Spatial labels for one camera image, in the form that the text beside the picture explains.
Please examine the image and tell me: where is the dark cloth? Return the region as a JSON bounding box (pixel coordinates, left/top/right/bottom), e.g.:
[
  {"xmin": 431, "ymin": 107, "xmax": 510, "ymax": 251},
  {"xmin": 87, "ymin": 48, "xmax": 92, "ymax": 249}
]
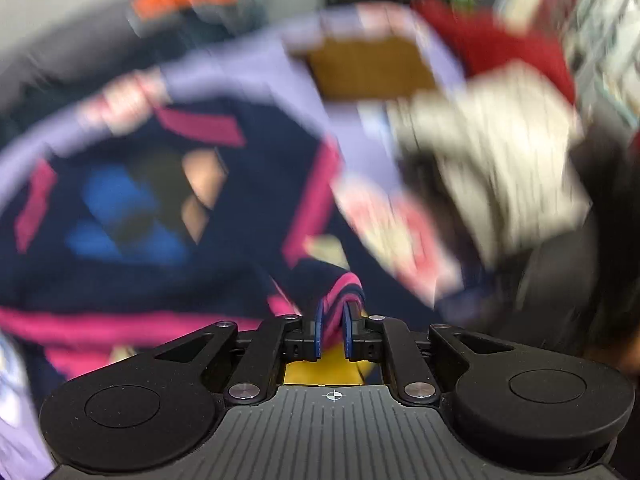
[{"xmin": 515, "ymin": 130, "xmax": 640, "ymax": 367}]

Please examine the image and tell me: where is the navy cartoon print t-shirt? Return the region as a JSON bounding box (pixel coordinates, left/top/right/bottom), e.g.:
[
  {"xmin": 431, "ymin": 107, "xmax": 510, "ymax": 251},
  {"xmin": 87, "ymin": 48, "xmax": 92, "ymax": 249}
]
[{"xmin": 0, "ymin": 105, "xmax": 451, "ymax": 396}]

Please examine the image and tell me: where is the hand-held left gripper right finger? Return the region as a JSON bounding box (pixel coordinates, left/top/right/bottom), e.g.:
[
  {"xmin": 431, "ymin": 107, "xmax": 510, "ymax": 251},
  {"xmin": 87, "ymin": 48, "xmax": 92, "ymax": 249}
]
[{"xmin": 342, "ymin": 300, "xmax": 517, "ymax": 406}]

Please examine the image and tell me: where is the white polka dot garment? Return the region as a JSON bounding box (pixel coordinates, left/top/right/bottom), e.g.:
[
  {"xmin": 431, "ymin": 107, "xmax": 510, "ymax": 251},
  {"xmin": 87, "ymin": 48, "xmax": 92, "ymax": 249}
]
[{"xmin": 390, "ymin": 62, "xmax": 593, "ymax": 267}]

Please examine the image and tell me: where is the brown folded garment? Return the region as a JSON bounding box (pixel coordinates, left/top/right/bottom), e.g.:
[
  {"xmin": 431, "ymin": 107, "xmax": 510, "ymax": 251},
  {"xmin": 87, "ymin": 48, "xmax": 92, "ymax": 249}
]
[{"xmin": 302, "ymin": 35, "xmax": 443, "ymax": 103}]

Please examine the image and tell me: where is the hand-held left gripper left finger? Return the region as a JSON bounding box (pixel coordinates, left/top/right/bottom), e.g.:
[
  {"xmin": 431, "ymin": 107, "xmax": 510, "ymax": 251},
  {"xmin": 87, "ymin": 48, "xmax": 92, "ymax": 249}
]
[{"xmin": 155, "ymin": 302, "xmax": 324, "ymax": 406}]

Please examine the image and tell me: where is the red garment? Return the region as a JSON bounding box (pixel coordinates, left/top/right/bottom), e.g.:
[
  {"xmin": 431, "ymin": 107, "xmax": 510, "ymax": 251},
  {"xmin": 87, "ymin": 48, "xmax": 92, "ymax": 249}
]
[{"xmin": 412, "ymin": 0, "xmax": 576, "ymax": 106}]

